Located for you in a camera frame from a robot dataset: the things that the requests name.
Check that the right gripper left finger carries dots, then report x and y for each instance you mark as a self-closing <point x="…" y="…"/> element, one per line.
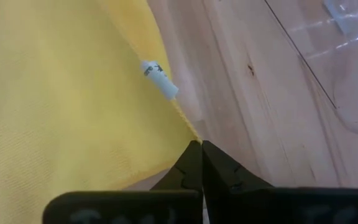
<point x="154" y="208"/>

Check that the clear plastic bin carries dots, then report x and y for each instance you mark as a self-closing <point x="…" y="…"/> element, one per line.
<point x="353" y="77"/>

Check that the yellow towel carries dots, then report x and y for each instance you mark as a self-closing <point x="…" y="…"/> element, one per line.
<point x="57" y="109"/>

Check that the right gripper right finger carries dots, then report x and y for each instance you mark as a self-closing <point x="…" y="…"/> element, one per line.
<point x="259" y="205"/>

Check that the white label black print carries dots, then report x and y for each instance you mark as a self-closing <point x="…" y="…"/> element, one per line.
<point x="160" y="81"/>

